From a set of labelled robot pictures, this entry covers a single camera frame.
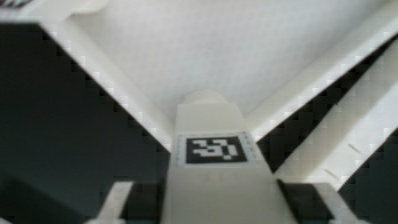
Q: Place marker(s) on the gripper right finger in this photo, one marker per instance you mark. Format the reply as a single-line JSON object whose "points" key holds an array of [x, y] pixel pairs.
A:
{"points": [[317, 204]]}

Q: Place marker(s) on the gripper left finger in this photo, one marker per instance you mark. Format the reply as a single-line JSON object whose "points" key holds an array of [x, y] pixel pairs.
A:
{"points": [[130, 204]]}

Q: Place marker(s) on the white desk leg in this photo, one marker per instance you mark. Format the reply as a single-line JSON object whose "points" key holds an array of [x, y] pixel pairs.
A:
{"points": [[221, 187], [47, 10]]}

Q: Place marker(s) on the white desk top tray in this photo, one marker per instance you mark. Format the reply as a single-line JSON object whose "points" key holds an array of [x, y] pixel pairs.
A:
{"points": [[264, 49]]}

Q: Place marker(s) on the white front fence bar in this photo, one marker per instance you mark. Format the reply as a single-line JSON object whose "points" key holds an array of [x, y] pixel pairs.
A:
{"points": [[353, 131]]}

